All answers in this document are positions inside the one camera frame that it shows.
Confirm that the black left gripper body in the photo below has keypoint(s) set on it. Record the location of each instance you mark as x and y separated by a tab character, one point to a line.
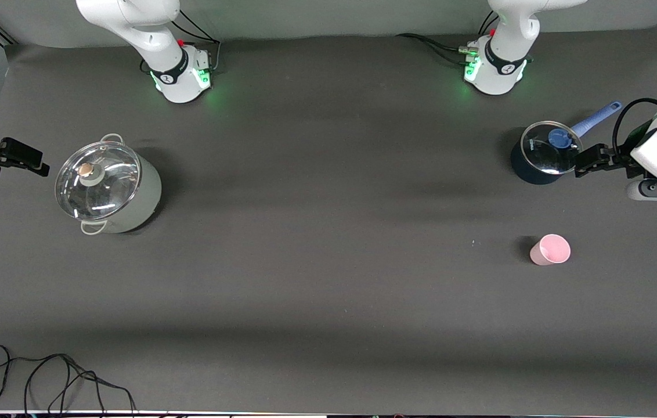
618	161

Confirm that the pink plastic cup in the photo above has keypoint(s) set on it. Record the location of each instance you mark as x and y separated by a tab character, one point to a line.
552	251

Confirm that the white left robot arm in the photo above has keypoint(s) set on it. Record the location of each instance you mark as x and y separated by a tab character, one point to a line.
502	52

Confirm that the glass lid with blue knob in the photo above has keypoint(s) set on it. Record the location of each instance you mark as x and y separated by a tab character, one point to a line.
543	154

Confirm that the dark blue saucepan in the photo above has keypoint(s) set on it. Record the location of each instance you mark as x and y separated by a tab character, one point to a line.
529	171

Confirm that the grey steel stock pot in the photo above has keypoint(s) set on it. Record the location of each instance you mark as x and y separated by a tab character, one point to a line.
143	197

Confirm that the dark grey table cover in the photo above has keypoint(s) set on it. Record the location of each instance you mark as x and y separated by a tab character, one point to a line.
328	261

